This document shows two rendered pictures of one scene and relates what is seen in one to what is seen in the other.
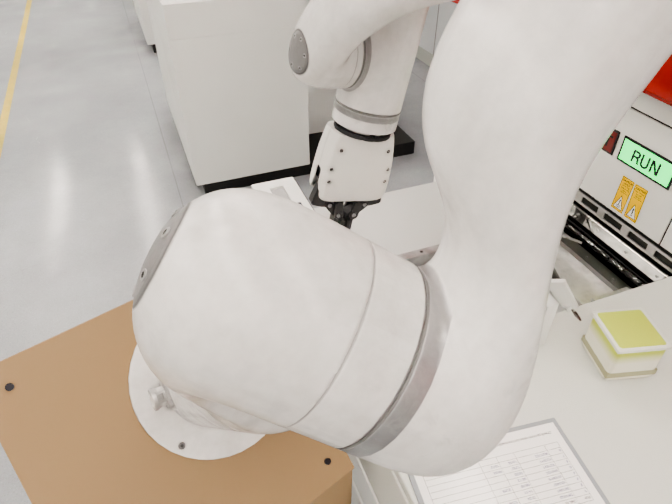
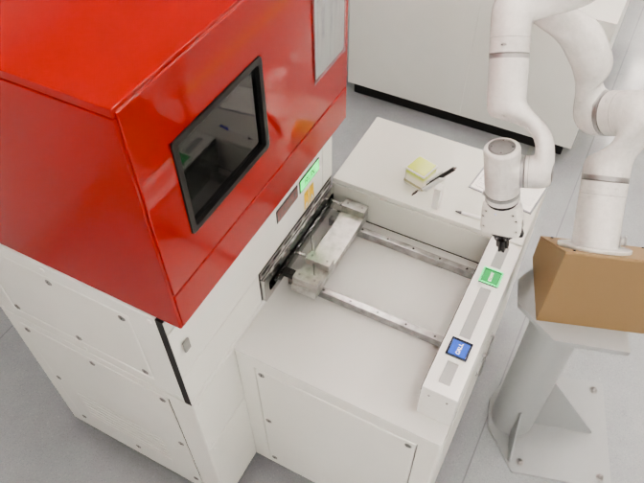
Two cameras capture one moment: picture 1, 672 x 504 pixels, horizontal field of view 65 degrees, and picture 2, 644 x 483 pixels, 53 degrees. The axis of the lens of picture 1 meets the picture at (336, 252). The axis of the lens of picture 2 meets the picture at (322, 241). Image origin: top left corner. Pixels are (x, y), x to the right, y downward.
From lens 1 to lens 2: 1.96 m
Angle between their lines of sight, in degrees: 81
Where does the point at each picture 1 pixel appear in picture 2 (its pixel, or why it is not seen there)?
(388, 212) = (341, 368)
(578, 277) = (340, 230)
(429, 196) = (296, 356)
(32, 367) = not seen: outside the picture
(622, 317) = (418, 169)
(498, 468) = not seen: hidden behind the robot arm
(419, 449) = not seen: hidden behind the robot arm
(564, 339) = (424, 197)
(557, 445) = (478, 181)
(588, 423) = (459, 178)
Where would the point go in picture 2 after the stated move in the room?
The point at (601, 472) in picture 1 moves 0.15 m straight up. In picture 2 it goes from (474, 171) to (483, 135)
